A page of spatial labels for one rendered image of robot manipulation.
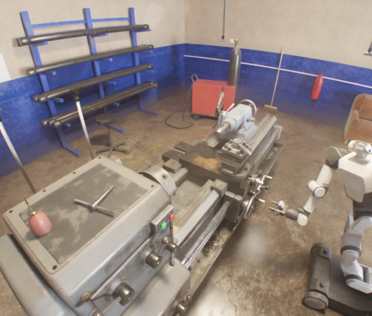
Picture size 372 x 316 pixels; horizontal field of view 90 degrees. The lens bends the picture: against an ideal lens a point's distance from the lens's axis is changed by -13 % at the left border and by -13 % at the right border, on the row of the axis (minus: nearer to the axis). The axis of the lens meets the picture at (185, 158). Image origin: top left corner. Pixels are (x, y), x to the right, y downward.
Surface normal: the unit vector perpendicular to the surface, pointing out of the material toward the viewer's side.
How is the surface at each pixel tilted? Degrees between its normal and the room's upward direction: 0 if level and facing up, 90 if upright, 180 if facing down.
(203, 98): 90
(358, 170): 65
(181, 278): 32
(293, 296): 0
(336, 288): 0
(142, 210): 45
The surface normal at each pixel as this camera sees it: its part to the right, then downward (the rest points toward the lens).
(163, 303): 0.44, -0.52
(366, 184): -0.55, 0.42
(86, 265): 0.58, -0.35
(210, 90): -0.25, 0.55
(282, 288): 0.00, -0.82
